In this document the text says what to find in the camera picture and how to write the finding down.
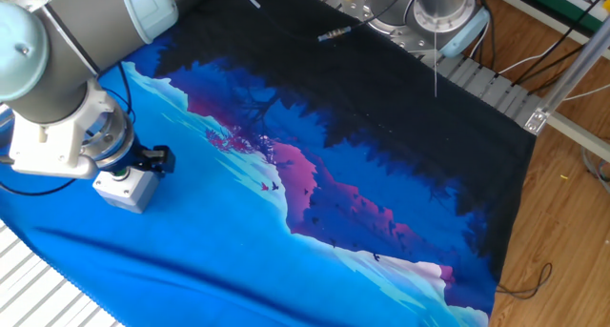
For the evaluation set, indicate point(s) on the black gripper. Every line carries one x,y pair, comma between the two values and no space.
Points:
133,157

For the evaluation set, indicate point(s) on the grey green-button switch box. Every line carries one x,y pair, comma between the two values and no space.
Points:
128,193

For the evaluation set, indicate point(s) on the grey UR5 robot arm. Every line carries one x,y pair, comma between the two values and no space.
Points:
71,41

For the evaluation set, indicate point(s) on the silver wrist flange coupling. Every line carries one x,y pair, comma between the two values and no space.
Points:
114,138

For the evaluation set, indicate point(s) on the blue mountain print tablecloth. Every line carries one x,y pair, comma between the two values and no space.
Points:
190,251

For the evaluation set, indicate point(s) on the white zip tie tail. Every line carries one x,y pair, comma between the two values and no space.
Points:
435,69

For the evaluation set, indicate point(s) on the silver corner bracket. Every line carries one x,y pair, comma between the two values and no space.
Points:
536,122

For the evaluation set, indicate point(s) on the aluminium frame post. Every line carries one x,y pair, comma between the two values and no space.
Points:
572,74

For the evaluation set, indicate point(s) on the aluminium frame crossbeam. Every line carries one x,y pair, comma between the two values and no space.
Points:
581,136

